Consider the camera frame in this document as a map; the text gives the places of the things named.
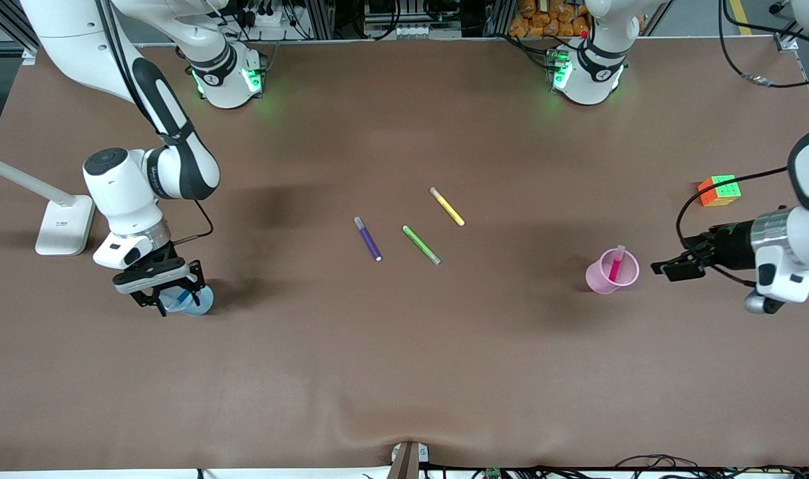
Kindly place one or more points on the aluminium frame post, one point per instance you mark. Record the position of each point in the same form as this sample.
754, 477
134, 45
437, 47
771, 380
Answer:
787, 43
30, 54

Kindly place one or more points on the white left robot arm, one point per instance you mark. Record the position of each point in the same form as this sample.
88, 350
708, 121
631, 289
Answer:
797, 239

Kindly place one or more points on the white lamp stand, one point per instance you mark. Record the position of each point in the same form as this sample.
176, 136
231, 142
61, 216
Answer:
64, 226

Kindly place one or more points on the long white socket strip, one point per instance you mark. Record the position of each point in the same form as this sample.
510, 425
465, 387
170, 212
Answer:
404, 30

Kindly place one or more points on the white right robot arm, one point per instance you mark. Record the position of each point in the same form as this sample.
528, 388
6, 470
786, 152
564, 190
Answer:
122, 193

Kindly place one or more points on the blue marker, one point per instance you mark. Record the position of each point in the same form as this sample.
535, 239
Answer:
181, 301

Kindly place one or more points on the yellow marker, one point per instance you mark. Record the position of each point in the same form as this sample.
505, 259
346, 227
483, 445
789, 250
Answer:
447, 207

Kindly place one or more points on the green marker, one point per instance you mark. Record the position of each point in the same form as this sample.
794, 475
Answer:
421, 245

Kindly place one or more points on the pink marker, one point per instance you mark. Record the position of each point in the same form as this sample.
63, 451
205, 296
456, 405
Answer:
615, 267

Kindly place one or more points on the purple marker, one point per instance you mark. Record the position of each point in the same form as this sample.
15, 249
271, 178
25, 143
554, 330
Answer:
368, 239

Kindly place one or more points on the white power strip with plugs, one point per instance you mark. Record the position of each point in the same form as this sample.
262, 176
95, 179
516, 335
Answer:
266, 16

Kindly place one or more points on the metal table edge bracket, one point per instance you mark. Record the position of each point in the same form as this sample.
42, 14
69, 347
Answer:
408, 459

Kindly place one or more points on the blue mesh cup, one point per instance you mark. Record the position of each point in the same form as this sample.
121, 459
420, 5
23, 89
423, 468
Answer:
205, 305

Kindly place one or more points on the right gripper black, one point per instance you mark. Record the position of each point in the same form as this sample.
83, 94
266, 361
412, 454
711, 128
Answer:
167, 251

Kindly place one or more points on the pink mesh cup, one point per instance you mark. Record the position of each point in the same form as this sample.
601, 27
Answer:
601, 279

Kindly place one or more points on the colourful puzzle cube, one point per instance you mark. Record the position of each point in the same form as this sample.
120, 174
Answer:
720, 191

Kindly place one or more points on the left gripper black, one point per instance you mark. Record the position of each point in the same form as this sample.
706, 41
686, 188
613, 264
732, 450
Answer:
729, 243

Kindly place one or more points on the brown table cover mat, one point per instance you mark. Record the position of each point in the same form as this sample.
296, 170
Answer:
404, 372

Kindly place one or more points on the pile of orange objects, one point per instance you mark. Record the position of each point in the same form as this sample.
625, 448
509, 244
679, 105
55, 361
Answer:
544, 20

